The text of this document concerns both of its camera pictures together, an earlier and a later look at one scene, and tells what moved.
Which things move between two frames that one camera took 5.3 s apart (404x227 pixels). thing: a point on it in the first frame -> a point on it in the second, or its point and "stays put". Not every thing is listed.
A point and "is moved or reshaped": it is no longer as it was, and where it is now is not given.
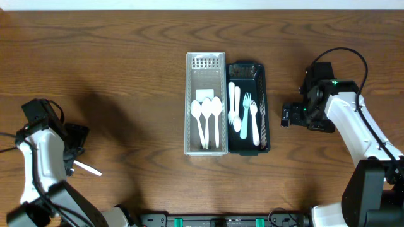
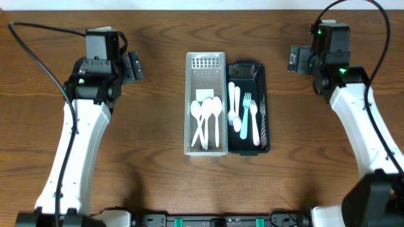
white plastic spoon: (237, 122) stays put
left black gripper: (77, 142) -> (131, 67)
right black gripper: (290, 115) -> (298, 60)
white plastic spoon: (196, 110) stays put
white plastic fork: (254, 110) stays put
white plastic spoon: (88, 168) is moved or reshaped
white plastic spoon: (206, 109) stays put
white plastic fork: (246, 103) stays put
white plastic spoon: (216, 106) stays put
